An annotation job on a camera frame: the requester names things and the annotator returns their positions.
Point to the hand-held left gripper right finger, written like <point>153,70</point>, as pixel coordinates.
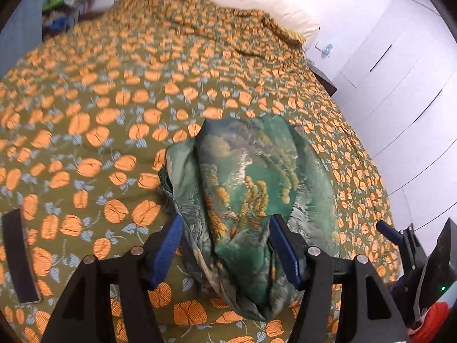
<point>285,252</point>

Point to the olive bedspread with orange print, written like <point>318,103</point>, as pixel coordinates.
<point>107,114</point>

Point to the white wardrobe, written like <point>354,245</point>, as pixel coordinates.
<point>396,78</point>

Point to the green printed garment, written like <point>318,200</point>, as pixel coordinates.
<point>246,193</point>

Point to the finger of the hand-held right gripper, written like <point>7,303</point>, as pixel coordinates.
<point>391,234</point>

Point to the blue-grey door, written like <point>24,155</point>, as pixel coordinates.
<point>18,25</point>

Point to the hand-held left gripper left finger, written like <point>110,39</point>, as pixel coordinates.
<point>167,248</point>

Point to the person's right forearm red sleeve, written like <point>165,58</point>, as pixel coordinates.
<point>441,319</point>

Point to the dark wooden nightstand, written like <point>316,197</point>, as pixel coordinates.
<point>325,78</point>

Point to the white wall socket with plug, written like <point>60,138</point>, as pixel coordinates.
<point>325,48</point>

